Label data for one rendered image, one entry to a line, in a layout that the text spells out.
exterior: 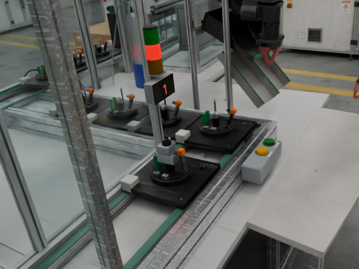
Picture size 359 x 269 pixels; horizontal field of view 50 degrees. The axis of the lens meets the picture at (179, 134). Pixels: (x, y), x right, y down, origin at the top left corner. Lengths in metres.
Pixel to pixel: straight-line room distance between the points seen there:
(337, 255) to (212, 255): 1.36
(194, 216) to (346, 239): 1.52
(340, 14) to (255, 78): 3.83
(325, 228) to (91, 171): 0.79
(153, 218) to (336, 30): 4.65
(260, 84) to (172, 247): 0.95
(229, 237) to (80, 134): 0.69
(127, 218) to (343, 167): 0.80
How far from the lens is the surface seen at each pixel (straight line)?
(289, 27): 5.77
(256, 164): 1.30
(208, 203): 1.14
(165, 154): 1.20
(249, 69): 1.74
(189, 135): 1.48
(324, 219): 1.26
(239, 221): 1.22
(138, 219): 1.19
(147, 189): 1.21
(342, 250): 2.42
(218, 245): 1.15
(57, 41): 0.56
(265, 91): 1.72
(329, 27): 5.56
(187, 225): 1.07
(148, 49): 1.27
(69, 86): 0.58
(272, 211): 1.27
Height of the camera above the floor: 1.66
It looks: 27 degrees down
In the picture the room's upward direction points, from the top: 7 degrees counter-clockwise
